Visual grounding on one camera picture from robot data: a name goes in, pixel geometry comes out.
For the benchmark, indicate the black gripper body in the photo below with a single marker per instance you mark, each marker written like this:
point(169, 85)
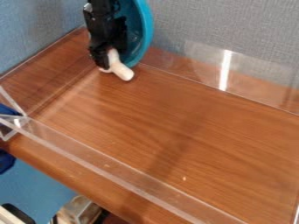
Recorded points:
point(106, 27)

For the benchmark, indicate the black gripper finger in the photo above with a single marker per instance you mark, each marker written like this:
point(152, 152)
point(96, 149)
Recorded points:
point(121, 46)
point(100, 57)

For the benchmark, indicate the blue plastic bowl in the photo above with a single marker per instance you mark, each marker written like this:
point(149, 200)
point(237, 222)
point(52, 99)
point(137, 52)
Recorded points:
point(140, 29)

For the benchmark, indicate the white and brown toy mushroom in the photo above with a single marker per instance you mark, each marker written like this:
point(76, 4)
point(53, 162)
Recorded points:
point(116, 67)

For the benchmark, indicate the clear acrylic barrier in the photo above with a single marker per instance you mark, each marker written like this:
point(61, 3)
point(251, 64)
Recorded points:
point(189, 145)

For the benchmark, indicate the blue clamp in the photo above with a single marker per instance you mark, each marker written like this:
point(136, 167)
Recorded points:
point(6, 115)

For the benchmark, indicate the black and white object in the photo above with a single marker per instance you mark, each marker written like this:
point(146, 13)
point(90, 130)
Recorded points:
point(10, 215)

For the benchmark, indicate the metal frame under table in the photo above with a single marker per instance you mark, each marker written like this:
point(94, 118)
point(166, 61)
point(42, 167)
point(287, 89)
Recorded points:
point(78, 211)

